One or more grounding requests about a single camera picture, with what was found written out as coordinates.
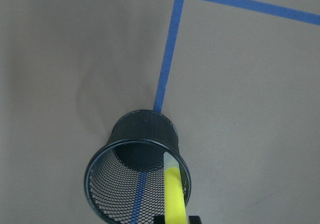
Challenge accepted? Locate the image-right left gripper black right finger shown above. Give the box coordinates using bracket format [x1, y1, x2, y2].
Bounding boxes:
[188, 215, 202, 224]

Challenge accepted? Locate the yellow marker pen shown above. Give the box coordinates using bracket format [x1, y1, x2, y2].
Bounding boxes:
[163, 152, 188, 224]

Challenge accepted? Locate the black mesh pen cup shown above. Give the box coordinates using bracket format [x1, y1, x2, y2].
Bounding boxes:
[84, 109, 191, 224]

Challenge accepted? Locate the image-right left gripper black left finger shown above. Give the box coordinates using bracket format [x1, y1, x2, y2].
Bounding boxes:
[153, 215, 165, 224]

